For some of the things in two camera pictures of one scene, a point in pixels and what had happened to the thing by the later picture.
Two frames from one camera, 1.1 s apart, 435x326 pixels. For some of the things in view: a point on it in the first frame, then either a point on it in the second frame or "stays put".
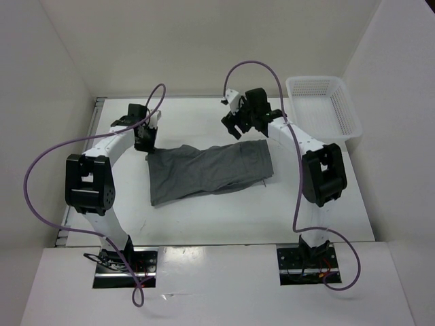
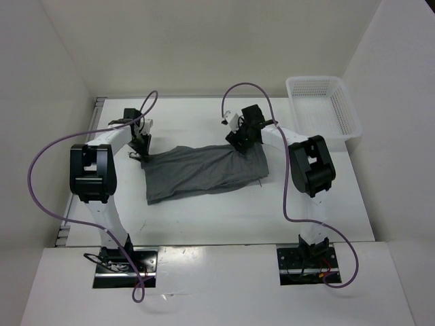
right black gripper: (230, 121) -> (234, 138)
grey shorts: (179, 171) stays put
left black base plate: (112, 272) stays put
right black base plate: (302, 265) stays put
